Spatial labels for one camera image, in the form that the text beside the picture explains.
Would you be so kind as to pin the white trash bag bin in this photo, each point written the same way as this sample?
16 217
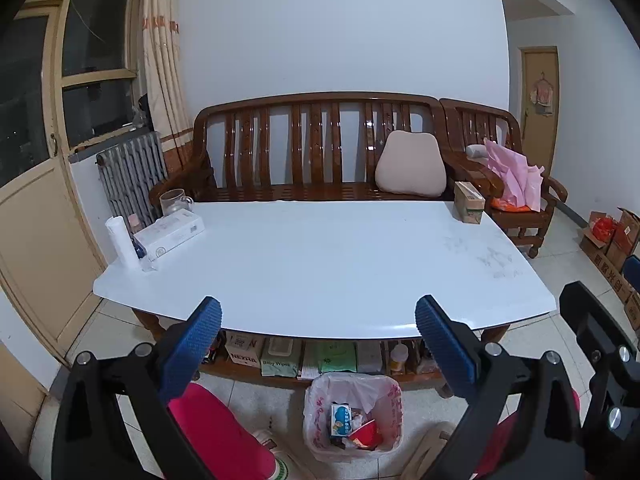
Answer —
369 396

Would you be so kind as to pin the pink plastic bag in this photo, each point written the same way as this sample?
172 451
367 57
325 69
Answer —
521 183

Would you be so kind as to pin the grey radiator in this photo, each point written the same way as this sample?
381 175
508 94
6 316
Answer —
128 172

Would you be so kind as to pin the beige curtain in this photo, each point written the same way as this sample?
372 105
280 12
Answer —
161 54

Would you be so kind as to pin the wooden door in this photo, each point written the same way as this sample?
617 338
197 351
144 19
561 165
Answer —
540 103

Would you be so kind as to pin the brown cardboard drink carton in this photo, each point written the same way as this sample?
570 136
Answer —
470 204

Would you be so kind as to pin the green wet wipes pack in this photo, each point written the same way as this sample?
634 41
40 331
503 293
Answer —
336 356

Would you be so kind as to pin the beige cushion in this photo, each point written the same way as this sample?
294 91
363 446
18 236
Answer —
411 164

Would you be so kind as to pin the long white box on shelf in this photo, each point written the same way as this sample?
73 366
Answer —
369 357

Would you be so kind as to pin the white paper roll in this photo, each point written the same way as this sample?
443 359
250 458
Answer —
121 240

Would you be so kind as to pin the cardboard boxes on floor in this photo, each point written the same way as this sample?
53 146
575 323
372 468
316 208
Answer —
613 247

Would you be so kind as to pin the wooden armchair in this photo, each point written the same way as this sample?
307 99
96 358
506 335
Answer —
468 126

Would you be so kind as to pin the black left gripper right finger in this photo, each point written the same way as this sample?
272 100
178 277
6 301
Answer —
484 375

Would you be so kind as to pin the wooden bench sofa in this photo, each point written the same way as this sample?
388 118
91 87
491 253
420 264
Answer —
290 148

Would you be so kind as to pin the pale green wipes pack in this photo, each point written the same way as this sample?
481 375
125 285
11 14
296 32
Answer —
281 357

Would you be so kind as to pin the white pill bottle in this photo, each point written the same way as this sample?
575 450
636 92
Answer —
398 358

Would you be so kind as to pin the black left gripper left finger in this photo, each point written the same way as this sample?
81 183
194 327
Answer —
91 440

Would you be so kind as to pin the red paper cup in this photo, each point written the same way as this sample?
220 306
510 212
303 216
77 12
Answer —
367 436

